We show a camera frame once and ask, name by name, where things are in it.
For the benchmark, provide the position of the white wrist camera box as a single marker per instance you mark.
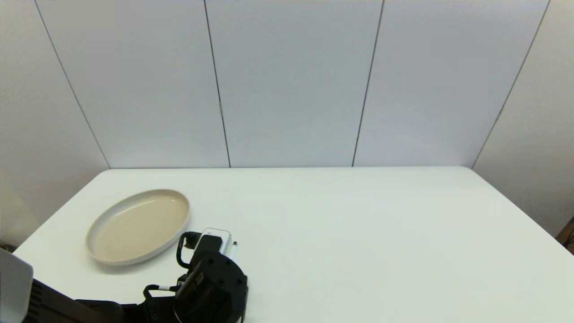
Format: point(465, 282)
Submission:
point(217, 233)

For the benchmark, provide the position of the dark object beside table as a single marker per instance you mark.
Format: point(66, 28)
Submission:
point(5, 247)

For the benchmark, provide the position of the white pen with black tip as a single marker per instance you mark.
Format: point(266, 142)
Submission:
point(233, 251)

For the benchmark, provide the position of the brown wooden furniture piece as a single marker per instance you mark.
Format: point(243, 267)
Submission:
point(566, 229)

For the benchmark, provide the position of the beige oval plate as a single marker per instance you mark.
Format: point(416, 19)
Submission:
point(139, 226)

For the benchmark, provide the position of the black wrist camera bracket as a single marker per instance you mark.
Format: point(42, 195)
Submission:
point(207, 246)

